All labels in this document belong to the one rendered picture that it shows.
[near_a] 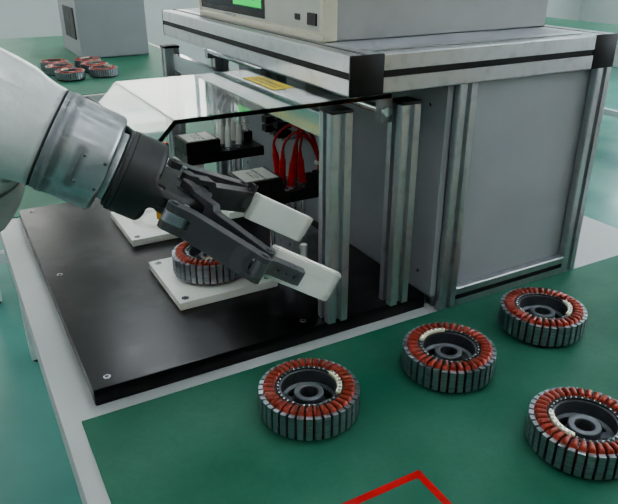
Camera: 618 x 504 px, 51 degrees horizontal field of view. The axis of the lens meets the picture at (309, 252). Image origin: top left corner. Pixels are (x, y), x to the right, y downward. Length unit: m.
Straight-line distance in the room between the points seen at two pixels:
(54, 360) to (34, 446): 1.10
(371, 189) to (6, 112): 0.61
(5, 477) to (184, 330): 1.12
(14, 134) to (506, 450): 0.55
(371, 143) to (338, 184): 0.21
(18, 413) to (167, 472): 1.45
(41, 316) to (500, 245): 0.67
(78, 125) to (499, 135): 0.57
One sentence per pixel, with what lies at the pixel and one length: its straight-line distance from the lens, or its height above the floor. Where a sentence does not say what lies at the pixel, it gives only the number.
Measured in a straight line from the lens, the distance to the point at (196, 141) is 1.16.
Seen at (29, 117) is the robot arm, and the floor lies 1.10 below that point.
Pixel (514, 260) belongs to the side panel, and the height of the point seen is 0.79.
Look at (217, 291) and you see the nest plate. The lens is 0.94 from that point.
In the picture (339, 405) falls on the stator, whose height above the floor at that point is 0.79.
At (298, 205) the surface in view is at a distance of 1.02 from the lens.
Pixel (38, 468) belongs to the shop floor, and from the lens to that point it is 1.92.
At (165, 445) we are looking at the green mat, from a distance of 0.73.
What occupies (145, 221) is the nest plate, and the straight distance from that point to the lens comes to 1.20.
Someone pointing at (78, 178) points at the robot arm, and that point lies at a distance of 0.58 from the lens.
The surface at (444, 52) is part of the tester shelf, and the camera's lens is 0.83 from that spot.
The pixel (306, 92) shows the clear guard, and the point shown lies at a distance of 0.81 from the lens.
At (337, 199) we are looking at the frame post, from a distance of 0.80.
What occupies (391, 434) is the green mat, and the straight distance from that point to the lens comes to 0.73.
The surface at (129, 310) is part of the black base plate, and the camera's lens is 0.94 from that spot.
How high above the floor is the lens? 1.22
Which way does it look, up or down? 25 degrees down
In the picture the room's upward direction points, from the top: straight up
